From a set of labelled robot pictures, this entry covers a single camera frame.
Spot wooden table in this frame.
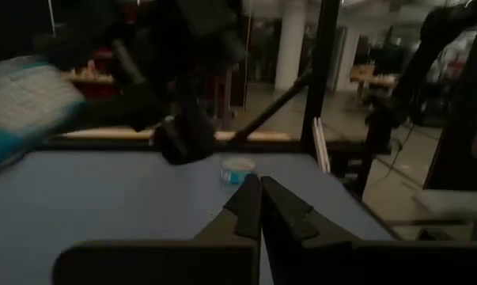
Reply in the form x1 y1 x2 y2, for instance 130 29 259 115
348 65 399 100

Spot teal label seafood can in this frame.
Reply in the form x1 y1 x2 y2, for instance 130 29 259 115
0 55 87 177
220 157 258 185

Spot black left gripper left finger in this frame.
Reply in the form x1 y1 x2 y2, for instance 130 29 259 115
51 173 262 285

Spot white flat panel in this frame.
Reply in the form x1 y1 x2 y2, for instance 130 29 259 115
411 188 477 222

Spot white metal plate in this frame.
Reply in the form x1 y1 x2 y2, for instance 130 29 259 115
312 116 331 174

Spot red storage bins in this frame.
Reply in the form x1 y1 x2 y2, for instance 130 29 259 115
85 47 116 74

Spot white building column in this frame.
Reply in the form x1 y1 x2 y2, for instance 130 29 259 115
274 0 309 92

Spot black metal table frame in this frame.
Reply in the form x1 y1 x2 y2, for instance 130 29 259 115
36 0 393 199

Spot wooden top workbench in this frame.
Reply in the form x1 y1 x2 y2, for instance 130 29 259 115
62 69 116 85

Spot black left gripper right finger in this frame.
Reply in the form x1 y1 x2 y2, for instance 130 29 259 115
261 176 477 285

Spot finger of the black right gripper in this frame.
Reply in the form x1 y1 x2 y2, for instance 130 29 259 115
79 85 172 131
44 23 144 80

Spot black curved machine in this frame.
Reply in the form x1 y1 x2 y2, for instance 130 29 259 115
364 0 477 155

